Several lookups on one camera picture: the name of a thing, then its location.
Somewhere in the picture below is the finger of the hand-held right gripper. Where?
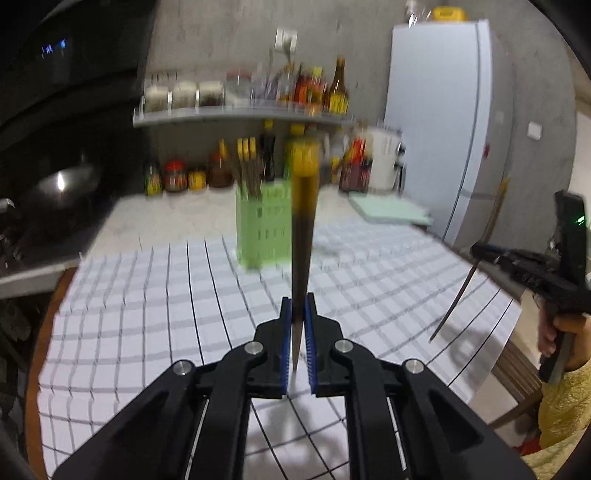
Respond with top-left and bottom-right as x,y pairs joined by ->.
470,244 -> 561,278
496,259 -> 561,298

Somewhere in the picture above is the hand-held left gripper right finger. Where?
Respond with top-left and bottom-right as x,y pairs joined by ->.
305,292 -> 536,480

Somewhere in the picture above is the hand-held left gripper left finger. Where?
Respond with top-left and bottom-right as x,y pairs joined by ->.
52,296 -> 294,480

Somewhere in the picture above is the gold-tipped wooden chopstick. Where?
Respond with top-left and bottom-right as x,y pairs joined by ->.
428,176 -> 511,343
285,137 -> 322,374

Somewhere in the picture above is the green perforated utensil holder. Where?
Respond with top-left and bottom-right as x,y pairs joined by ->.
235,181 -> 320,271

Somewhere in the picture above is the bunch of wooden chopsticks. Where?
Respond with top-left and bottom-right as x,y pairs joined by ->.
229,137 -> 265,202

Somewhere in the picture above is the person's right forearm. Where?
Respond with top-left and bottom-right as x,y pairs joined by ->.
522,357 -> 591,470

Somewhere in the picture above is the person's right hand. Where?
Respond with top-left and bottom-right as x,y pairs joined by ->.
537,314 -> 591,371

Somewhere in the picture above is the brown wooden chair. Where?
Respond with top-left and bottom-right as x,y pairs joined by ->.
487,339 -> 546,430

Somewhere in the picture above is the green cutting board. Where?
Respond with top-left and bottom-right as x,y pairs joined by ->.
348,191 -> 435,227

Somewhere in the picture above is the white refrigerator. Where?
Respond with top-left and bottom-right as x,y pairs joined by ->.
383,18 -> 519,253

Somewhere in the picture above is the white black-checked cloth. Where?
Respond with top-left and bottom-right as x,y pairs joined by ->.
37,226 -> 523,480

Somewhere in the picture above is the white rice cooker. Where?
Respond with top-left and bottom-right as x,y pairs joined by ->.
365,126 -> 407,193

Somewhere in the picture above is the dark red sauce jar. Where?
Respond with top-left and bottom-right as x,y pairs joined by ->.
208,154 -> 236,189

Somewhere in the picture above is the dark soy sauce bottle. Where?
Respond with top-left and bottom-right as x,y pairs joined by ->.
259,120 -> 277,184

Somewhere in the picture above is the red lid sauce jar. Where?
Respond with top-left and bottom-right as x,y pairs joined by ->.
164,160 -> 189,193

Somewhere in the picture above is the green label jar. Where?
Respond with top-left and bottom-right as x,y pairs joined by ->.
144,163 -> 164,197

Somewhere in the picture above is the tall brown glass bottle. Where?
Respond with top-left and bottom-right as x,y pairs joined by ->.
325,56 -> 351,116

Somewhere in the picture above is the yellow box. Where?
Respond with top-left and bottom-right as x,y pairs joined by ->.
429,6 -> 467,23

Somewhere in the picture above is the red label sauce bottle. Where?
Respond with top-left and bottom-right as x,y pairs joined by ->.
293,65 -> 324,105

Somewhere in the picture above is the clear jar of dark beans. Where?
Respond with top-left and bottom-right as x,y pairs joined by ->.
198,80 -> 227,108

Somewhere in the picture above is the clear jar with red lid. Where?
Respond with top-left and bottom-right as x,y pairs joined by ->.
226,68 -> 254,100

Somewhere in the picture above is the black gas stove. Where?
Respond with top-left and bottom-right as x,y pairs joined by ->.
0,185 -> 117,299

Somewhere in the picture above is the clear jar of white grains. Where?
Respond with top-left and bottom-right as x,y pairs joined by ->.
143,85 -> 172,114
172,82 -> 199,111

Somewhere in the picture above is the dark metal wok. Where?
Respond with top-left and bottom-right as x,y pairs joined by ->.
34,156 -> 103,199

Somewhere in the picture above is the black range hood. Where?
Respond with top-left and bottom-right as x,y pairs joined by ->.
0,0 -> 160,154

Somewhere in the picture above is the red handle oil bottle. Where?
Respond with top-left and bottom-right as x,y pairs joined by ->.
339,134 -> 374,194

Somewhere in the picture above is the white wall shelf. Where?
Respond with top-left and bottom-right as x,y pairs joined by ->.
133,104 -> 358,129

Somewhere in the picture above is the white wall outlet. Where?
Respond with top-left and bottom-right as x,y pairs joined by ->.
274,28 -> 299,52

